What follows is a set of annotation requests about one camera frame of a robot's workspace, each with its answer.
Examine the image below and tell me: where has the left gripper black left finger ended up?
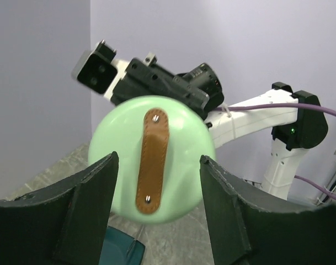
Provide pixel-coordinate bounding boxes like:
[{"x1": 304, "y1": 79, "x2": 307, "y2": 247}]
[{"x1": 0, "y1": 152, "x2": 119, "y2": 264}]

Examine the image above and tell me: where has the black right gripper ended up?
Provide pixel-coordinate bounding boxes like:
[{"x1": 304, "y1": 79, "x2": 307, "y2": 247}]
[{"x1": 111, "y1": 58, "x2": 224, "y2": 120}]

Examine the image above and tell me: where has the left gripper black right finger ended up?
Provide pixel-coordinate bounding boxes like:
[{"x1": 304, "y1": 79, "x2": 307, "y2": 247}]
[{"x1": 200, "y1": 156, "x2": 336, "y2": 265}]

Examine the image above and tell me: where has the green round lid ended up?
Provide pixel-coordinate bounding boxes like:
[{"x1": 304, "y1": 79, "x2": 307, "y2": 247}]
[{"x1": 88, "y1": 96, "x2": 216, "y2": 224}]

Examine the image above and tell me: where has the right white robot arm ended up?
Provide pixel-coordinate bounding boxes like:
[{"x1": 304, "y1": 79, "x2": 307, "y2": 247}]
[{"x1": 105, "y1": 56, "x2": 328, "y2": 199}]

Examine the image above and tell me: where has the teal square plate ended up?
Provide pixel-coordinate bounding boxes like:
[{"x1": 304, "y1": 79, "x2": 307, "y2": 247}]
[{"x1": 99, "y1": 226, "x2": 146, "y2": 265}]

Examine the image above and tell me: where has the brown leather lid strap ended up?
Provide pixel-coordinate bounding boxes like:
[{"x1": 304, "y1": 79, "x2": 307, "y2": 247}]
[{"x1": 134, "y1": 108, "x2": 170, "y2": 215}]

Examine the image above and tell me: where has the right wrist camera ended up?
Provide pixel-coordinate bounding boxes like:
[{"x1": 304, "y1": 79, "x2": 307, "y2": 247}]
[{"x1": 71, "y1": 40, "x2": 129, "y2": 99}]

